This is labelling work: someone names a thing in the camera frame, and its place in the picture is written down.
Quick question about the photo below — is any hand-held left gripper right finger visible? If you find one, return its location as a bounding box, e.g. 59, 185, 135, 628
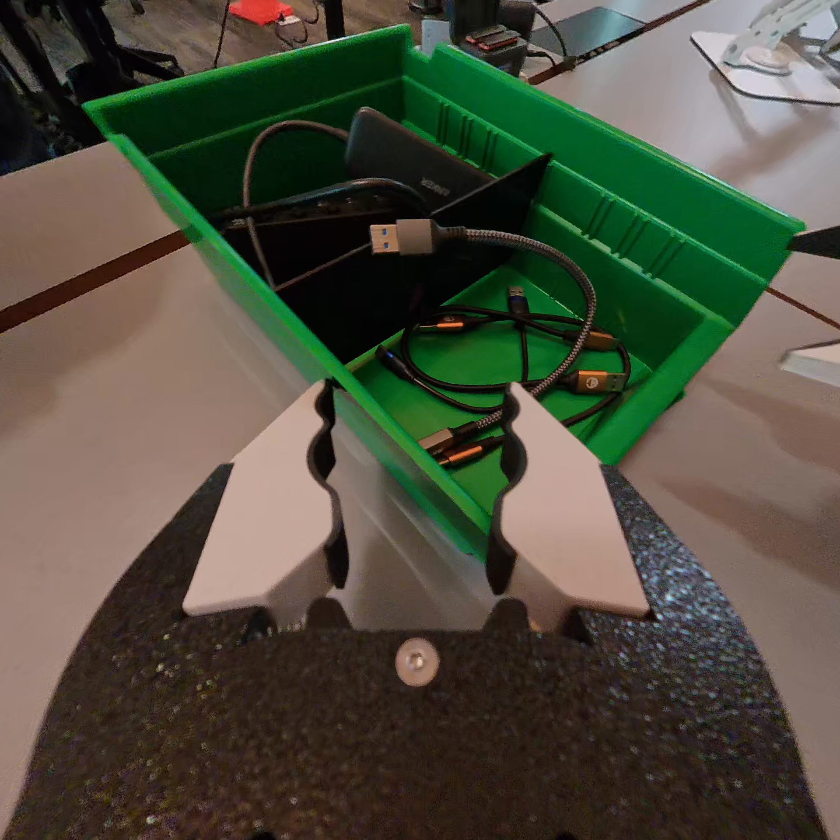
486, 382, 652, 636

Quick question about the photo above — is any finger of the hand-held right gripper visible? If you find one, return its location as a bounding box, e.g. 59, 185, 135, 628
780, 341, 840, 382
786, 225, 840, 258

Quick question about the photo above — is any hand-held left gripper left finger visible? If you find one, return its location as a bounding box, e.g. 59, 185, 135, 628
182, 379, 347, 627

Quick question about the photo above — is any green plastic bin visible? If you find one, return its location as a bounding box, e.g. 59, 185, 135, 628
82, 25, 807, 564

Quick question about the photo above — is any black multi-port usb hub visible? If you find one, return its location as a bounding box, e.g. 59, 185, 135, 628
211, 187, 421, 290

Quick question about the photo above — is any black braided cable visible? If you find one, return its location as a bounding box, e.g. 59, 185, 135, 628
369, 218, 598, 454

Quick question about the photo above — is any thick black device cable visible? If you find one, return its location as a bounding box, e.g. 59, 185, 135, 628
241, 120, 350, 291

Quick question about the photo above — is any white metal stand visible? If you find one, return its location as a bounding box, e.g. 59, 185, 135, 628
690, 0, 840, 107

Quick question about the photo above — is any dark grey tablet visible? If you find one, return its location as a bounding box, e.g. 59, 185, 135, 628
530, 7, 647, 63

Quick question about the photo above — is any black bin divider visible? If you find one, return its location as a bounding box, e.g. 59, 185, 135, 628
270, 153, 553, 365

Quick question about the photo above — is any black battery charger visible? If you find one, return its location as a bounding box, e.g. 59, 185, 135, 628
451, 0, 534, 78

